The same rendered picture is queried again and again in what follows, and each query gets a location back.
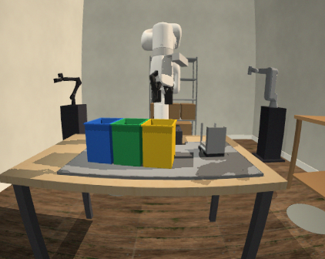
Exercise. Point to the yellow open-top bin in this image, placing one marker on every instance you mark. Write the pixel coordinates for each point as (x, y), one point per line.
(158, 143)

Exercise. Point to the green bin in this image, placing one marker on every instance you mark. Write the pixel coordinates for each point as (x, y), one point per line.
(127, 142)

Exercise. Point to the blue bin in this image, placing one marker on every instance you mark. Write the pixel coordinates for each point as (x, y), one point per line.
(98, 137)

